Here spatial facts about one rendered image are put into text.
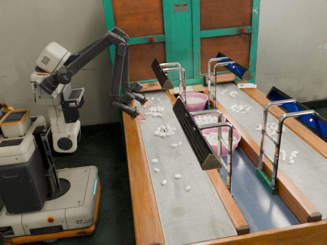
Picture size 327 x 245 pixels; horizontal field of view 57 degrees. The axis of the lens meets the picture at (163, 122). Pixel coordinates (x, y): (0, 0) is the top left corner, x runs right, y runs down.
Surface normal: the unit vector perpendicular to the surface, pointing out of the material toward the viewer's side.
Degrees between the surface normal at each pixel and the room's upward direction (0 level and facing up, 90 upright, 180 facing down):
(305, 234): 90
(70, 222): 90
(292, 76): 90
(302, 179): 0
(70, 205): 0
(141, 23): 90
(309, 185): 0
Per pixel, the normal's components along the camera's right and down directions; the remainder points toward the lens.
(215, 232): -0.07, -0.90
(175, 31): 0.16, 0.42
